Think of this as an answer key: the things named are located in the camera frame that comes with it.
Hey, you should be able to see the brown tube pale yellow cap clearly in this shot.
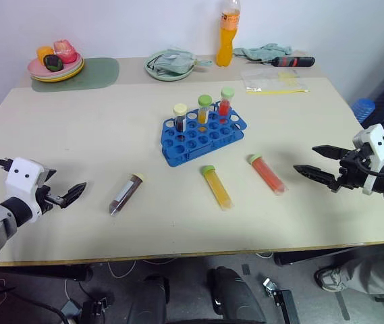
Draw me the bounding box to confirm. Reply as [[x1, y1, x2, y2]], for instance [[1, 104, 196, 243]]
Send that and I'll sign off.
[[107, 171, 146, 217], [173, 103, 189, 134]]

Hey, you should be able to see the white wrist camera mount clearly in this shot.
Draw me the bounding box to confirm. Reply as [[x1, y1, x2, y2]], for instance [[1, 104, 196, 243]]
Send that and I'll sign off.
[[4, 157, 46, 223], [351, 123, 384, 196]]

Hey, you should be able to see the teal crumpled cloth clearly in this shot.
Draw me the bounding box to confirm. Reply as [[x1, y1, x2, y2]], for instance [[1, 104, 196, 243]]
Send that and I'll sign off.
[[232, 43, 294, 63]]

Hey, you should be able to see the clear plastic zip bag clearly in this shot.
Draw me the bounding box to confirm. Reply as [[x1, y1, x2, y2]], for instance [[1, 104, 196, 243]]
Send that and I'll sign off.
[[240, 68, 311, 96]]

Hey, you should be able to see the yellow tube green cap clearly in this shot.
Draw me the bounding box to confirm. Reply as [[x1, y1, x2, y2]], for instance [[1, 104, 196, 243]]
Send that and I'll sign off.
[[200, 164, 235, 212], [196, 94, 213, 125]]

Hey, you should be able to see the green placemat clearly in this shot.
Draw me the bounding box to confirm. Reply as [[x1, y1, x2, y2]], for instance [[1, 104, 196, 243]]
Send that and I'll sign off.
[[30, 57, 121, 93]]

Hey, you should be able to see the orange drink plastic bottle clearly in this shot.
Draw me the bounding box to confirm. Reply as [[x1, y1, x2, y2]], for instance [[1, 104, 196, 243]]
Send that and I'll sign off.
[[215, 0, 242, 68]]

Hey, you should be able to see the black floor box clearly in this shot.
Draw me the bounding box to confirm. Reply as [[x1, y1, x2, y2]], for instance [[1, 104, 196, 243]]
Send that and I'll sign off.
[[81, 296, 115, 319]]

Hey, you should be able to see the pink plate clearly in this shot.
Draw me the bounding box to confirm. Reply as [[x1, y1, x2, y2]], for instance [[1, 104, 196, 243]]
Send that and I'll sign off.
[[26, 53, 84, 78]]

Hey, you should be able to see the grey power adapter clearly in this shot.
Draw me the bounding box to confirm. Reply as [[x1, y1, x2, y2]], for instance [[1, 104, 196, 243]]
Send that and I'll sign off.
[[57, 299, 82, 319]]

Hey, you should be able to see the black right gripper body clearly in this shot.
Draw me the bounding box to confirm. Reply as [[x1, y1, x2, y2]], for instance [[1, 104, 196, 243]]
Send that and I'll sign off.
[[337, 143, 374, 192]]

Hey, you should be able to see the red tube green cap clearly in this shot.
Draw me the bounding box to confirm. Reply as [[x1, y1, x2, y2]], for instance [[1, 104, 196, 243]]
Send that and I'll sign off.
[[246, 153, 287, 197], [218, 86, 235, 117]]

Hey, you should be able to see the pink toy apple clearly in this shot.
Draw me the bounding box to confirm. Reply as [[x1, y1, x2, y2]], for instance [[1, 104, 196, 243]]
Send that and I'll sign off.
[[53, 38, 80, 65]]

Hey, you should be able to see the dark rounded shape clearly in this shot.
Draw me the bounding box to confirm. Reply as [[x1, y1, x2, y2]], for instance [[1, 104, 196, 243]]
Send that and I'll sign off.
[[207, 265, 267, 324], [123, 273, 171, 324]]

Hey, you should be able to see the light green zipper pouch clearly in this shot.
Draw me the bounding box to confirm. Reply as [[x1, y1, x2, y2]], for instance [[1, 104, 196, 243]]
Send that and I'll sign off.
[[150, 49, 213, 75]]

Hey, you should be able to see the blue test tube rack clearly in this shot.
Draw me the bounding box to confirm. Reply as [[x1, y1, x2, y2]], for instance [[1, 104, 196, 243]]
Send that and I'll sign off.
[[160, 101, 248, 167]]

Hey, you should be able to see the orange toy fruit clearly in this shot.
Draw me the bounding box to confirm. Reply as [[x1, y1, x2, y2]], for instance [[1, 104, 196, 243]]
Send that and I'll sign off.
[[36, 45, 55, 63]]

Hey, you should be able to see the black stand with caster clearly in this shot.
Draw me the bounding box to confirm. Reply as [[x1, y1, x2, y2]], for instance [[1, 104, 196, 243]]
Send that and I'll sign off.
[[262, 276, 302, 324]]

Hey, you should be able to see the dark toy food piece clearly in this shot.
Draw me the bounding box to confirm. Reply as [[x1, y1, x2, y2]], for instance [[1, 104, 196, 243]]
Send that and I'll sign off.
[[43, 54, 65, 72]]

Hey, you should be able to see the black red screwdriver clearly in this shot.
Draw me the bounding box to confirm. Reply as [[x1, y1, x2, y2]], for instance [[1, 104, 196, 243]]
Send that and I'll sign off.
[[245, 55, 317, 69]]

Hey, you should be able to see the yellow plate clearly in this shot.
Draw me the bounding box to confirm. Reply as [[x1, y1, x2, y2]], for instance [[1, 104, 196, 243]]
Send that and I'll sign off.
[[30, 60, 86, 83]]

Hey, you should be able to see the white floor cable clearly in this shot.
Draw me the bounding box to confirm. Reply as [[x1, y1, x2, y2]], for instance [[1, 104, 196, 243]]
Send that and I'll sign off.
[[106, 256, 176, 278]]

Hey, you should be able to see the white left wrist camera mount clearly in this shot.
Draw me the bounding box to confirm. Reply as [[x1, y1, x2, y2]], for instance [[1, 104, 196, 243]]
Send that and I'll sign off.
[[4, 157, 46, 223]]

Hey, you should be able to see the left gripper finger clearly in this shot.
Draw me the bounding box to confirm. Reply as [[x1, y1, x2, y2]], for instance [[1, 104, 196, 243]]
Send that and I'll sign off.
[[39, 167, 58, 186], [61, 182, 88, 208]]

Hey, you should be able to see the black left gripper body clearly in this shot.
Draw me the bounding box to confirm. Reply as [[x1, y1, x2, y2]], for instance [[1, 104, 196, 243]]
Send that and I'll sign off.
[[36, 184, 67, 213]]

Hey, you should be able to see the pale green plate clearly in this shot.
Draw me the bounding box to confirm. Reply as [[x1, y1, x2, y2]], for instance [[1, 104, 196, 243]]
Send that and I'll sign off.
[[144, 49, 197, 82]]

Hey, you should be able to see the grey sneaker shoe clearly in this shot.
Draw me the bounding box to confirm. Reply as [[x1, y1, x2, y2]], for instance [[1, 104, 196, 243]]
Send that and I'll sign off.
[[313, 264, 348, 293]]

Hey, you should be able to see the grey trouser leg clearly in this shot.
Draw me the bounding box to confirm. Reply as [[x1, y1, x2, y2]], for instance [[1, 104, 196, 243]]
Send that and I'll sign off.
[[337, 248, 384, 298]]

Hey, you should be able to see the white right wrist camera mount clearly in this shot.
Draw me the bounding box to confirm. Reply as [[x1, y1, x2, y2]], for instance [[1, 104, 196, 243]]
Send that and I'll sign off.
[[351, 123, 384, 196]]

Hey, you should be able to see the black table frame bar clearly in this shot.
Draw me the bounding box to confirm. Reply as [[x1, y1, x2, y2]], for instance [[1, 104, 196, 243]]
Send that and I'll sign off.
[[0, 263, 94, 283], [273, 240, 384, 268]]

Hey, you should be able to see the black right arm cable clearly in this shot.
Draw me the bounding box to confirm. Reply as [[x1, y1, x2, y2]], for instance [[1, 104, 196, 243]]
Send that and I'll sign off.
[[356, 155, 384, 179]]

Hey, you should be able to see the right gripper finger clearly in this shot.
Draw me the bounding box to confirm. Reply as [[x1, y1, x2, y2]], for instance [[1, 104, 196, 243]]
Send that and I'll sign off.
[[312, 144, 348, 161], [293, 164, 341, 194]]

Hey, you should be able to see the blue ribbed water jug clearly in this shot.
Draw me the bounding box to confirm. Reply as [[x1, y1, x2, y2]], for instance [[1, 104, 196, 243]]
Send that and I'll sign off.
[[350, 97, 377, 124]]

